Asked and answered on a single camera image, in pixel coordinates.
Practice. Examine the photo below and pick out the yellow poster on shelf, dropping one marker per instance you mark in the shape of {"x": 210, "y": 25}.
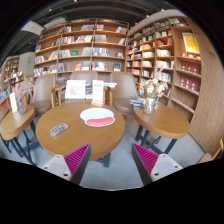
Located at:
{"x": 190, "y": 43}

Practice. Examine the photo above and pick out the round wooden right table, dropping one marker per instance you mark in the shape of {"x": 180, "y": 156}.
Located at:
{"x": 163, "y": 122}

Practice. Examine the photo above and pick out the beige armchair right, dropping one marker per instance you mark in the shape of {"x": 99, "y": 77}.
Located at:
{"x": 125, "y": 89}

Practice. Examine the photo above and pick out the large wooden bookshelf right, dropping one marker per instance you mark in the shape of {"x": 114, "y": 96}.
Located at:
{"x": 159, "y": 44}

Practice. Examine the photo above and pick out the wooden chair behind table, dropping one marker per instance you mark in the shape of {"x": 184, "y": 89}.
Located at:
{"x": 89, "y": 76}

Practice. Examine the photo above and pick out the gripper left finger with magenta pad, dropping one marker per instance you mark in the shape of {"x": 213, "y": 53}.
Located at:
{"x": 70, "y": 167}

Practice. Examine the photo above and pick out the round wooden table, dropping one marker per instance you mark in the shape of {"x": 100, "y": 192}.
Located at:
{"x": 163, "y": 122}
{"x": 103, "y": 140}
{"x": 15, "y": 123}

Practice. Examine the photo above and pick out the small white card stand left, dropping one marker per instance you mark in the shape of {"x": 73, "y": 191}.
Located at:
{"x": 13, "y": 102}

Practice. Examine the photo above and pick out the white framed picture card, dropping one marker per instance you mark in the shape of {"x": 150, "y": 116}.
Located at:
{"x": 75, "y": 89}

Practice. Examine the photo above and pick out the round wooden centre table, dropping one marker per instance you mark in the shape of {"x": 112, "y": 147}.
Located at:
{"x": 103, "y": 140}

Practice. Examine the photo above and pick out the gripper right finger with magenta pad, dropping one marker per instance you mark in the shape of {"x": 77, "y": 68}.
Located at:
{"x": 152, "y": 166}

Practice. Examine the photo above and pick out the large wooden bookshelf centre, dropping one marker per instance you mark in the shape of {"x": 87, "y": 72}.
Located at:
{"x": 82, "y": 45}

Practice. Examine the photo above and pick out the wooden bookshelf far left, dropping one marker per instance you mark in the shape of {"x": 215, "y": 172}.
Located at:
{"x": 10, "y": 72}

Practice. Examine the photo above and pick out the large wooden bookshelf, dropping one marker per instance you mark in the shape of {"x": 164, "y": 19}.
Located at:
{"x": 159, "y": 44}
{"x": 82, "y": 45}

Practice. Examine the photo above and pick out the stack of books on table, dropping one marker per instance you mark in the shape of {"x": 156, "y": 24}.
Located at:
{"x": 135, "y": 101}

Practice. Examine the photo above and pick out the round wooden left table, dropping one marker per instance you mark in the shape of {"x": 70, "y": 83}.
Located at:
{"x": 15, "y": 123}

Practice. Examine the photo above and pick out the glass vase with dried flowers right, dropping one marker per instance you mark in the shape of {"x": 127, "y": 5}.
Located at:
{"x": 153, "y": 90}

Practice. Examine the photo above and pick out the white and red mouse pad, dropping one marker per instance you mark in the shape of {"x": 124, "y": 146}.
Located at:
{"x": 97, "y": 117}

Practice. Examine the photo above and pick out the glass vase with dried flowers left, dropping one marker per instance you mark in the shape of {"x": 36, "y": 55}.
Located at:
{"x": 22, "y": 89}

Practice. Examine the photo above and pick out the white sign with red print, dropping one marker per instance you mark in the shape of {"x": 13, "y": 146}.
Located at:
{"x": 97, "y": 92}

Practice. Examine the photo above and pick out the grey patterned computer mouse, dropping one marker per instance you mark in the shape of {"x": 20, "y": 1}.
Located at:
{"x": 56, "y": 130}

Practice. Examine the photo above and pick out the beige armchair left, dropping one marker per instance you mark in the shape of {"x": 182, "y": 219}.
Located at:
{"x": 41, "y": 99}

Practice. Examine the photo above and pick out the beige armchair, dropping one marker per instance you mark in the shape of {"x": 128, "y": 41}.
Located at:
{"x": 125, "y": 89}
{"x": 41, "y": 99}

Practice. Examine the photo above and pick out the glass vase with dried flowers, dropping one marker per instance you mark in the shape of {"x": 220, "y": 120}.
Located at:
{"x": 153, "y": 90}
{"x": 22, "y": 89}

